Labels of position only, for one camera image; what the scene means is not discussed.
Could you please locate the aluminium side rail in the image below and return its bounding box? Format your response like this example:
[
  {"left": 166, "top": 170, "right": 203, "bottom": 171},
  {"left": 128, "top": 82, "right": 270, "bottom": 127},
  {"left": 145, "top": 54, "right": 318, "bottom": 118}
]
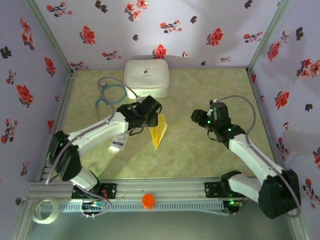
[
  {"left": 246, "top": 68, "right": 286, "bottom": 180},
  {"left": 36, "top": 69, "right": 79, "bottom": 182}
]

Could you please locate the aluminium mounting rail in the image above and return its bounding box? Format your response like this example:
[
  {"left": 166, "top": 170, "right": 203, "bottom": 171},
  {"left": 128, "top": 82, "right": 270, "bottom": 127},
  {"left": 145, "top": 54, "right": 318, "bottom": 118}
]
[{"left": 24, "top": 177, "right": 301, "bottom": 201}]

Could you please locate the yellow square paper sheet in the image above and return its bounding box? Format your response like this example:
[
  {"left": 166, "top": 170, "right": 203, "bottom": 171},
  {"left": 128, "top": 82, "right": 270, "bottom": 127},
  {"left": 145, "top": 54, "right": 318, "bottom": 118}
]
[{"left": 148, "top": 113, "right": 169, "bottom": 151}]

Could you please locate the orange round cap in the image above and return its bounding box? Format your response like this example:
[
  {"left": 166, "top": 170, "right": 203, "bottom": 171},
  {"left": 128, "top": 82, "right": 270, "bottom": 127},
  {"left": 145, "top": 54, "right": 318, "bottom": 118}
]
[{"left": 141, "top": 192, "right": 157, "bottom": 211}]

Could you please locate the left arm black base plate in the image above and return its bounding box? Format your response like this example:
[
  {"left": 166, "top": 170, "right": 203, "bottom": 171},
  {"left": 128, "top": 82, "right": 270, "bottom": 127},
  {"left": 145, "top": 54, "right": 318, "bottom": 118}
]
[{"left": 71, "top": 182, "right": 118, "bottom": 200}]

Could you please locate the left arm grey cable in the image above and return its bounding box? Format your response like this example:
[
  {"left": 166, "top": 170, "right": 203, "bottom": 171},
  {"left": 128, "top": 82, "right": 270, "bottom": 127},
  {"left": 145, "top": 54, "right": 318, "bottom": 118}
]
[{"left": 44, "top": 76, "right": 141, "bottom": 219}]

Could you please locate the white medical pouch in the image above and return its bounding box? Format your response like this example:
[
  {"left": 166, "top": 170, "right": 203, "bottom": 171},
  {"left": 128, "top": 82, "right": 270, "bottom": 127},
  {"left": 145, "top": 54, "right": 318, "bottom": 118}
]
[{"left": 123, "top": 58, "right": 171, "bottom": 100}]

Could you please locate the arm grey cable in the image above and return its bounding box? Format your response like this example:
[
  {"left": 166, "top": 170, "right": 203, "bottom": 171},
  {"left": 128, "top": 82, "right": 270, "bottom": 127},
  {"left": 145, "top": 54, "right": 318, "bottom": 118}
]
[
  {"left": 44, "top": 76, "right": 141, "bottom": 219},
  {"left": 213, "top": 94, "right": 302, "bottom": 218}
]

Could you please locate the aluminium frame post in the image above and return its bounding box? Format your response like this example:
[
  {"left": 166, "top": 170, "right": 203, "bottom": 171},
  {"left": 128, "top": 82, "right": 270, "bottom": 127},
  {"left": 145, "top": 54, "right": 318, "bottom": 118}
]
[
  {"left": 246, "top": 0, "right": 293, "bottom": 73},
  {"left": 24, "top": 0, "right": 79, "bottom": 75}
]

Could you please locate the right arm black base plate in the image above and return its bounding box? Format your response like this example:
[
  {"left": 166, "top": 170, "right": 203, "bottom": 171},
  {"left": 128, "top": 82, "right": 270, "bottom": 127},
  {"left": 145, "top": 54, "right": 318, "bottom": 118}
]
[{"left": 204, "top": 181, "right": 251, "bottom": 199}]

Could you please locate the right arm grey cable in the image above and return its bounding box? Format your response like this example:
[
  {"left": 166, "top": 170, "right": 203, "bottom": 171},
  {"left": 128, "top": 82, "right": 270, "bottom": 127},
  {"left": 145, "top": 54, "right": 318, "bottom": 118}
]
[{"left": 213, "top": 94, "right": 302, "bottom": 218}]

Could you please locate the blue stethoscope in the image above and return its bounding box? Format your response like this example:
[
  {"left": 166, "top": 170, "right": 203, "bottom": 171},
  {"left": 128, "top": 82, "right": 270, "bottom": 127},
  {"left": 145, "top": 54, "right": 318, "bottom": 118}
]
[{"left": 95, "top": 80, "right": 128, "bottom": 116}]

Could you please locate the white packet with blue label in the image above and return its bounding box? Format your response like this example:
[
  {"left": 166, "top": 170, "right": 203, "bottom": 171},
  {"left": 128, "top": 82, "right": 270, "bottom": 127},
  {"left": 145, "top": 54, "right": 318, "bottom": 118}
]
[{"left": 107, "top": 133, "right": 130, "bottom": 152}]

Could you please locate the small electronics board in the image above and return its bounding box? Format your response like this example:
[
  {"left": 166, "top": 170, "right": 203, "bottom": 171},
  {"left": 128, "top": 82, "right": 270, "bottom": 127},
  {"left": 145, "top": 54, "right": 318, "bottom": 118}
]
[
  {"left": 228, "top": 198, "right": 245, "bottom": 209},
  {"left": 81, "top": 199, "right": 107, "bottom": 212}
]

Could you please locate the white slotted cable duct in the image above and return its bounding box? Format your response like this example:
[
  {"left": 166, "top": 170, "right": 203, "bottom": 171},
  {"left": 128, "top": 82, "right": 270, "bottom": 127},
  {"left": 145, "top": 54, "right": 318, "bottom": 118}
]
[{"left": 58, "top": 201, "right": 225, "bottom": 214}]

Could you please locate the clear tape roll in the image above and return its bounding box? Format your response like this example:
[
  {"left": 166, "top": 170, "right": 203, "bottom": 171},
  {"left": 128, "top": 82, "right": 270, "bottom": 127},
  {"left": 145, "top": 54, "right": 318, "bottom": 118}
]
[{"left": 31, "top": 197, "right": 61, "bottom": 225}]

